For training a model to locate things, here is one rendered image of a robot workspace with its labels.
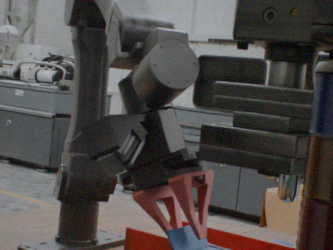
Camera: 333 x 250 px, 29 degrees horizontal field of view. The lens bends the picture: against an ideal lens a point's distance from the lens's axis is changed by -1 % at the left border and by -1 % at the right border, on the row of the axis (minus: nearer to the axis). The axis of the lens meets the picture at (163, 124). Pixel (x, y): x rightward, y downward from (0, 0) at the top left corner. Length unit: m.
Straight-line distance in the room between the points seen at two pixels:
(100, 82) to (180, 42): 0.32
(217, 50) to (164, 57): 5.43
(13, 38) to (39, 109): 1.41
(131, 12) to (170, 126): 0.15
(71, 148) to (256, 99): 0.42
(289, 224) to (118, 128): 2.43
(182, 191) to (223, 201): 5.31
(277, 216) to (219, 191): 2.97
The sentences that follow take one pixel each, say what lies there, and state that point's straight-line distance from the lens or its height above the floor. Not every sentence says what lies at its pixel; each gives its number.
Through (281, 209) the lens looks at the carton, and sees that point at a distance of 3.08.
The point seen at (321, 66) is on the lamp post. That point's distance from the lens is 0.37.
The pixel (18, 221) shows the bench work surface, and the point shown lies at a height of 0.90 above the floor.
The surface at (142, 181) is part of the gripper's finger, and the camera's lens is 0.73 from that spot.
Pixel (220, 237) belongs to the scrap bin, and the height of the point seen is 0.95.
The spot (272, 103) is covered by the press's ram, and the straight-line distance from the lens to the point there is 0.63.
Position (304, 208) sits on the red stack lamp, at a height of 1.11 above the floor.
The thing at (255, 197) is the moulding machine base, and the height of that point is 0.25.
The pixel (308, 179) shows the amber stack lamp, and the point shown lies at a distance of 0.37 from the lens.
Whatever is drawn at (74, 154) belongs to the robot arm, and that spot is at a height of 1.06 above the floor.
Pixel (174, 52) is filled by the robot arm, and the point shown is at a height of 1.21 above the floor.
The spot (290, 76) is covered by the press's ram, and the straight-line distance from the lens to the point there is 0.65.
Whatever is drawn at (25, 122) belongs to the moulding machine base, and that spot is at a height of 0.55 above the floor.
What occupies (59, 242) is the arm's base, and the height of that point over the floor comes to 0.91.
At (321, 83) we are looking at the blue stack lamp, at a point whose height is 1.18.
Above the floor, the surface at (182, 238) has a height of 1.00.
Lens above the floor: 1.17
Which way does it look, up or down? 4 degrees down
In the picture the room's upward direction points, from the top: 6 degrees clockwise
